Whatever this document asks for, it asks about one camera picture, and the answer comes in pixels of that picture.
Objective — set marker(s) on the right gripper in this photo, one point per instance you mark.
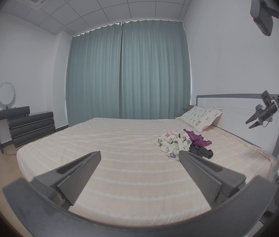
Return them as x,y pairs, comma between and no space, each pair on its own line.
270,109

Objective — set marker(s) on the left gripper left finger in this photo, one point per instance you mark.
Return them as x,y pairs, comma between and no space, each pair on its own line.
75,176

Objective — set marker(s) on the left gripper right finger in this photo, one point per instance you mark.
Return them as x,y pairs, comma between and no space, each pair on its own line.
203,176

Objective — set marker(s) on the black T-shirt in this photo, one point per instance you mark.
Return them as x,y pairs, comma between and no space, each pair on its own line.
203,152

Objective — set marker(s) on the bed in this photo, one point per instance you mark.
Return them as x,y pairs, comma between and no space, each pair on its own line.
129,144

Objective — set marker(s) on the purple garment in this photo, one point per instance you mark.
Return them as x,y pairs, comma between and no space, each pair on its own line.
196,138

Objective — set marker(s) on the white printed garment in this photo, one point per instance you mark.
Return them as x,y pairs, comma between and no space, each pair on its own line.
172,144

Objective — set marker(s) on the pink garment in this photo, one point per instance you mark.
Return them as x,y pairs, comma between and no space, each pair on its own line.
171,132

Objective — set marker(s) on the white printed pillow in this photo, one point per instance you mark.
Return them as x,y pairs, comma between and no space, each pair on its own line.
199,117

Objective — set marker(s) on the black chest of drawers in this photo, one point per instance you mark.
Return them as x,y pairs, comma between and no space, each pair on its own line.
31,129

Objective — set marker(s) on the black dressing table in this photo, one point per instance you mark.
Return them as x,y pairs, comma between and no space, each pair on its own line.
8,113

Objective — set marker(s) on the blue-green curtain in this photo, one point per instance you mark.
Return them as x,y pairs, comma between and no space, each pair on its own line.
92,78
154,70

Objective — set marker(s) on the round white-framed mirror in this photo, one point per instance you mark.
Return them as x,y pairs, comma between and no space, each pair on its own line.
6,95

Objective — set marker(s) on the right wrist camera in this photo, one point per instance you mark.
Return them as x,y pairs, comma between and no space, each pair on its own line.
266,96

